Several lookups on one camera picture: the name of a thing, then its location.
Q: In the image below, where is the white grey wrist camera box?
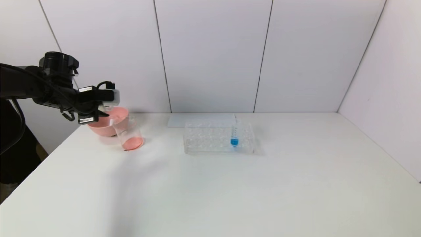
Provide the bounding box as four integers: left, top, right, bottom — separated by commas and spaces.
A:
103, 89, 121, 107

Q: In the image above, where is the person in dark trousers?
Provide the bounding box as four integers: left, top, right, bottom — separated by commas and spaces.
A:
0, 99, 42, 185

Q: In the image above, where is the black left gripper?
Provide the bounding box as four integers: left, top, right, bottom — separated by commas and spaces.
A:
69, 85, 110, 125

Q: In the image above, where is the white paper sheet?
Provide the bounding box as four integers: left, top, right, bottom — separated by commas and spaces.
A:
167, 114, 236, 128

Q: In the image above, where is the clear plastic test tube rack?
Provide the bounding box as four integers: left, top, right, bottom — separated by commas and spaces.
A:
183, 120, 255, 155

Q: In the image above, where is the pink plastic bowl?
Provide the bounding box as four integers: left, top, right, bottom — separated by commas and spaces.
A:
88, 106, 129, 137

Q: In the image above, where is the test tube with blue pigment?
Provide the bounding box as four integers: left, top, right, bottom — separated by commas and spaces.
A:
230, 115, 240, 148

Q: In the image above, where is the clear glass beaker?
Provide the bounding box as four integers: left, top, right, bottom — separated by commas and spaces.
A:
113, 115, 144, 152

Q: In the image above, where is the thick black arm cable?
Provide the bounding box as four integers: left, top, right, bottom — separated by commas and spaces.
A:
0, 99, 26, 156

